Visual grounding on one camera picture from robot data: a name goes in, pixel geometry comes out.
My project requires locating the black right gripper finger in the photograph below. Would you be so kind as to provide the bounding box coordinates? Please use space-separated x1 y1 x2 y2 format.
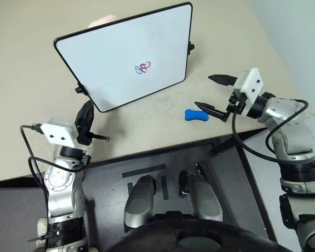
194 101 230 123
208 74 237 87

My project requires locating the silver right robot leg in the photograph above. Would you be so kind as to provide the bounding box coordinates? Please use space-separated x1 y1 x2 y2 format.
188 174 224 224

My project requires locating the black table frame brace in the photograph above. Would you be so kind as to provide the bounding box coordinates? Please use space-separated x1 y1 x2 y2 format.
209 128 266 157

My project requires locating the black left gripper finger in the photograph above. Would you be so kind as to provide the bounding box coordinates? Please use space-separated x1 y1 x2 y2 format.
89 133 112 142
75 101 96 132

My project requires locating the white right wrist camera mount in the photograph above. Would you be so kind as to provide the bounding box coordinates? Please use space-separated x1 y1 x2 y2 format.
233 67 265 102

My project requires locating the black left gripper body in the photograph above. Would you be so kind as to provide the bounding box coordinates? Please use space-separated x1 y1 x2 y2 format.
76 128 93 151

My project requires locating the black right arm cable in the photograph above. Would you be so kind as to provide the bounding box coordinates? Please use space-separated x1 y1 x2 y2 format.
230 98 310 162

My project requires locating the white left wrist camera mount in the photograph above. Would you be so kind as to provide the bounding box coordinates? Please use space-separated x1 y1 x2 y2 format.
40 118 81 148

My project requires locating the blue bone shaped eraser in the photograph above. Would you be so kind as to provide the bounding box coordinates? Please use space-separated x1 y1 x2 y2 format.
184 108 210 122

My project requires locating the short black floor tape strip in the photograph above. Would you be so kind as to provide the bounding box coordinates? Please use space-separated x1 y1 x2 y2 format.
160 175 170 201

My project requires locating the long black floor tape strip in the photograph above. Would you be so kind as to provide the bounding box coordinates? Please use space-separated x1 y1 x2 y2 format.
122 164 166 179

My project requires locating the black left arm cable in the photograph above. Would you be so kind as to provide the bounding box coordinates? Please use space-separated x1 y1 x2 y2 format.
19 122 86 197

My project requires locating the pink fluffy object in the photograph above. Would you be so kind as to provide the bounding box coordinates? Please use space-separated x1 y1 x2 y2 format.
88 14 119 28

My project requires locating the silver robot leg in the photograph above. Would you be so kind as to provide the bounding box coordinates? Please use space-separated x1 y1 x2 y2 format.
188 174 224 224
123 175 157 233

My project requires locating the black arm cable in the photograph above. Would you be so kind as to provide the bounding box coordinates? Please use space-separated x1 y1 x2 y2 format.
230 98 310 162
19 122 86 197

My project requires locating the small black shiny object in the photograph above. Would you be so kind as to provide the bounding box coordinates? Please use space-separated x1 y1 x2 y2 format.
178 170 190 197

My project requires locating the black framed whiteboard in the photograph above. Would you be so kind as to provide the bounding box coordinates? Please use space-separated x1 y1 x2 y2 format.
53 2 194 113

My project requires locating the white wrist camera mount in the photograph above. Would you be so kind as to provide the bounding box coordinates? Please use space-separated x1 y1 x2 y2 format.
233 67 265 102
40 118 81 148

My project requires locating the silver left robot leg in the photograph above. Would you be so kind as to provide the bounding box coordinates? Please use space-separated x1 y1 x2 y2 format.
123 175 157 233

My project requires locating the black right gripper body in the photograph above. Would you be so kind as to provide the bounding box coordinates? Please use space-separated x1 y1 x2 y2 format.
226 90 249 116

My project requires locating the dark rounded robot torso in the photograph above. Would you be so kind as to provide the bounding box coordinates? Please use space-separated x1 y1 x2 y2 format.
104 211 292 252

